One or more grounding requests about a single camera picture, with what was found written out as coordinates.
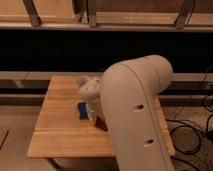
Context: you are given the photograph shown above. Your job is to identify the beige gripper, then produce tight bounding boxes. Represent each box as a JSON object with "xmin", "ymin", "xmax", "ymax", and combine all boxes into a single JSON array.
[{"xmin": 76, "ymin": 75, "xmax": 103, "ymax": 121}]

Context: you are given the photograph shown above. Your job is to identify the orange pepper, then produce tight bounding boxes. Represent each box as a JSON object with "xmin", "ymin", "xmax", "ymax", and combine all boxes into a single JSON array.
[{"xmin": 95, "ymin": 117, "xmax": 108, "ymax": 131}]

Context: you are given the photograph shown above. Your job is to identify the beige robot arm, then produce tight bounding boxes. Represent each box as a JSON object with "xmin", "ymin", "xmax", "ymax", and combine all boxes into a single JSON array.
[{"xmin": 77, "ymin": 55, "xmax": 174, "ymax": 171}]

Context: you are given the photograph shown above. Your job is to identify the blue object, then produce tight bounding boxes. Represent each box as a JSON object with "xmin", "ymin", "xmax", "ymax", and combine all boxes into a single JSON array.
[{"xmin": 77, "ymin": 102, "xmax": 88, "ymax": 120}]

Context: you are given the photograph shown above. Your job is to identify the wooden table board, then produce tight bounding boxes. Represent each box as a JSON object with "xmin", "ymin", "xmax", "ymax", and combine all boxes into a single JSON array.
[{"xmin": 26, "ymin": 75, "xmax": 176, "ymax": 159}]

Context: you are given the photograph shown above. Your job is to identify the wooden shelf rack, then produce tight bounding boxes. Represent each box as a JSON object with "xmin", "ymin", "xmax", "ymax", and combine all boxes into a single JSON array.
[{"xmin": 0, "ymin": 0, "xmax": 213, "ymax": 32}]

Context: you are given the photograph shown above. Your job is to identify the black floor cables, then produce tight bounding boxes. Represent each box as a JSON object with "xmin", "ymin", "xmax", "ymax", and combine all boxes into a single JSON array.
[{"xmin": 165, "ymin": 65, "xmax": 213, "ymax": 171}]

